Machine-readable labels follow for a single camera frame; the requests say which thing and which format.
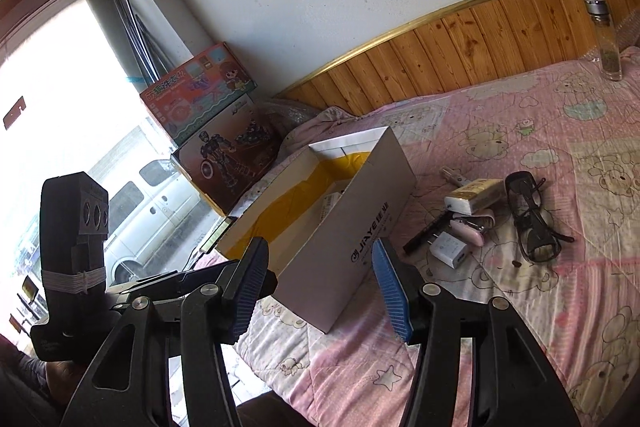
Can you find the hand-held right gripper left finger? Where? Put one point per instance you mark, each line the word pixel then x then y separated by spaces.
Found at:
pixel 250 292

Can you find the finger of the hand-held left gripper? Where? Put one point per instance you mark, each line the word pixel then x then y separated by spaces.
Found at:
pixel 190 279

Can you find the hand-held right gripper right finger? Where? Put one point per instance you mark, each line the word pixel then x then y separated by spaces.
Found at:
pixel 392 294

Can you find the white cardboard box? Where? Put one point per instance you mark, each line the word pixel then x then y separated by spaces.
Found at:
pixel 340 257

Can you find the black pen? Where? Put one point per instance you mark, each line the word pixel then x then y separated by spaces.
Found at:
pixel 425 234

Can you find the white charger plug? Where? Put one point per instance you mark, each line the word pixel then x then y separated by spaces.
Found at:
pixel 450 252

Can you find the white and yellow pack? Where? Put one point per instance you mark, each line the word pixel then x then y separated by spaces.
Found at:
pixel 472 199

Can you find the small white tube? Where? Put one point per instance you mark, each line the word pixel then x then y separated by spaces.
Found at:
pixel 451 177

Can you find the black glasses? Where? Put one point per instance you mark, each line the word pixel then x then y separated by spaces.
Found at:
pixel 522 189

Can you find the white van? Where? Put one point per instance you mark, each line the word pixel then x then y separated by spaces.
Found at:
pixel 150 217

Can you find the brown robot toy box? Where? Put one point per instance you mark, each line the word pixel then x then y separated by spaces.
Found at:
pixel 225 157

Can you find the pink printed blanket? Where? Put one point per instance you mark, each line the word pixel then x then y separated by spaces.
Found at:
pixel 550 332

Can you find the clear plastic bag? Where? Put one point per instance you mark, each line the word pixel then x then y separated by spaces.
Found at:
pixel 290 117
pixel 630 37

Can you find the colourful cartoon toy box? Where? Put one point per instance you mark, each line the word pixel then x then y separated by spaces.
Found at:
pixel 195 97

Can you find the metal rods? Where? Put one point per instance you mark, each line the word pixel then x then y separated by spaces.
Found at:
pixel 131 14

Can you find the glass bottle with metal cap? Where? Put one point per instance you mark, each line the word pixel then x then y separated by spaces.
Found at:
pixel 607 52

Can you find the wooden wall panelling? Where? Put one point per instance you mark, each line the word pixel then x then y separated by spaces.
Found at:
pixel 450 52

